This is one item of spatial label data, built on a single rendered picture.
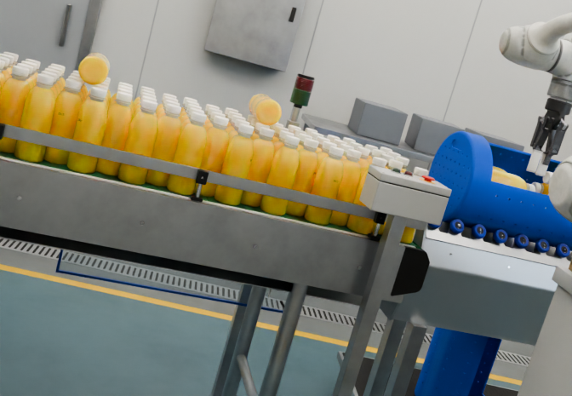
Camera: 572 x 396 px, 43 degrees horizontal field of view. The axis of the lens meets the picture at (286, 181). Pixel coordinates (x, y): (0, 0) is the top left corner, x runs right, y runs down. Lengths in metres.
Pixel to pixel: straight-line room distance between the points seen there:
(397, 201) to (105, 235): 0.74
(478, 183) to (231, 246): 0.75
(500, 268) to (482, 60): 3.60
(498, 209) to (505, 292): 0.27
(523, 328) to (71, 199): 1.45
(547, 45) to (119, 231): 1.29
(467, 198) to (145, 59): 3.63
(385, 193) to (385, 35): 3.75
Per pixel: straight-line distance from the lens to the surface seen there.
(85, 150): 1.84
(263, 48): 5.17
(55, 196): 1.85
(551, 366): 1.89
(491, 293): 2.32
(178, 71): 5.40
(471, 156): 2.17
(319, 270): 1.97
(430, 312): 2.30
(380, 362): 2.47
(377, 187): 1.82
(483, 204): 2.19
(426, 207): 1.88
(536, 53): 2.21
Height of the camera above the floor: 1.34
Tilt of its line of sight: 10 degrees down
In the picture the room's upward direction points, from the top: 16 degrees clockwise
